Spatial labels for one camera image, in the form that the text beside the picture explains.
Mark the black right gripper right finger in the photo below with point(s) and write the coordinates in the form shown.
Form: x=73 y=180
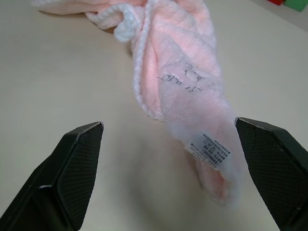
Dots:
x=272 y=168

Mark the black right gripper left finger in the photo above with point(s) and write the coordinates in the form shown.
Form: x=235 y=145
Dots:
x=60 y=178

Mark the pink fluffy towel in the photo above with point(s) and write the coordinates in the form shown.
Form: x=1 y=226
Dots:
x=183 y=72

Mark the green block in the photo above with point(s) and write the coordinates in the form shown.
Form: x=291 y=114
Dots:
x=295 y=4

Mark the red block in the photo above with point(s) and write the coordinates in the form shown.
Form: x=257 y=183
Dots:
x=275 y=1

